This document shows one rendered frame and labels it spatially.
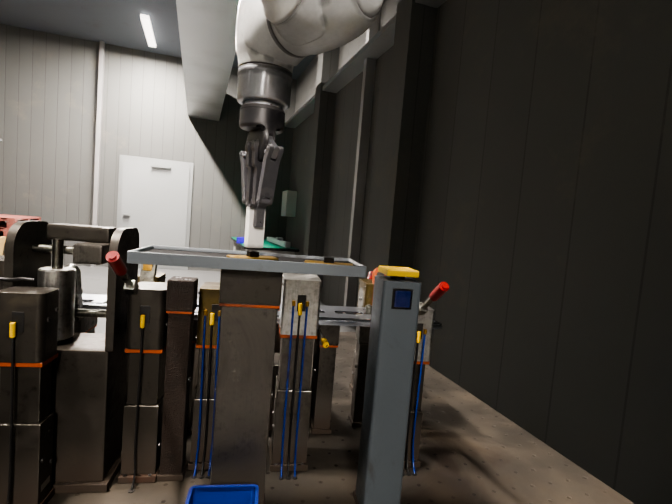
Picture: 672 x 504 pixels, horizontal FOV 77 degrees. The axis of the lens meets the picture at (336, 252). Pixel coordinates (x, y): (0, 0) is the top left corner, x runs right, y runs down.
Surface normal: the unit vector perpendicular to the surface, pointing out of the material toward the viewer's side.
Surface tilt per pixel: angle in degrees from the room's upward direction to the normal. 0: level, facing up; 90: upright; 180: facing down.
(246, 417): 90
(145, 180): 90
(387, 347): 90
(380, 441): 90
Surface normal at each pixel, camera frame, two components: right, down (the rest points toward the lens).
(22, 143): 0.31, 0.09
